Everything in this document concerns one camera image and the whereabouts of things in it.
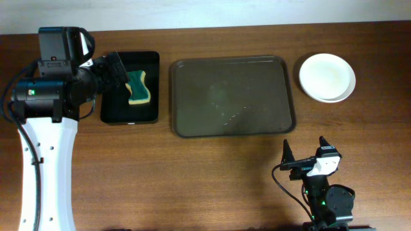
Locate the black rectangular sponge tray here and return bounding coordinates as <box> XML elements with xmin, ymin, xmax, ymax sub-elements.
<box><xmin>100</xmin><ymin>51</ymin><xmax>160</xmax><ymax>125</ymax></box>

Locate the pink plate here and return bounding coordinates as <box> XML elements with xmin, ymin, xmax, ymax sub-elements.
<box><xmin>308</xmin><ymin>70</ymin><xmax>356</xmax><ymax>103</ymax></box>

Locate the green and yellow sponge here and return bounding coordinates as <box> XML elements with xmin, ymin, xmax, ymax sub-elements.
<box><xmin>125</xmin><ymin>70</ymin><xmax>151</xmax><ymax>105</ymax></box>

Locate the dark brown serving tray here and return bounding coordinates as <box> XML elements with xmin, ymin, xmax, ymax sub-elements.
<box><xmin>169</xmin><ymin>55</ymin><xmax>297</xmax><ymax>139</ymax></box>

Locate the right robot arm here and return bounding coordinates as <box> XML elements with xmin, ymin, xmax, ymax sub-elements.
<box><xmin>279</xmin><ymin>136</ymin><xmax>355</xmax><ymax>230</ymax></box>

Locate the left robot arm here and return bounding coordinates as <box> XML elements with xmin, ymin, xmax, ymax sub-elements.
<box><xmin>7</xmin><ymin>27</ymin><xmax>129</xmax><ymax>230</ymax></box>

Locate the white cream plate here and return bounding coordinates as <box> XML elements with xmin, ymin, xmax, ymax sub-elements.
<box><xmin>299</xmin><ymin>53</ymin><xmax>354</xmax><ymax>97</ymax></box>

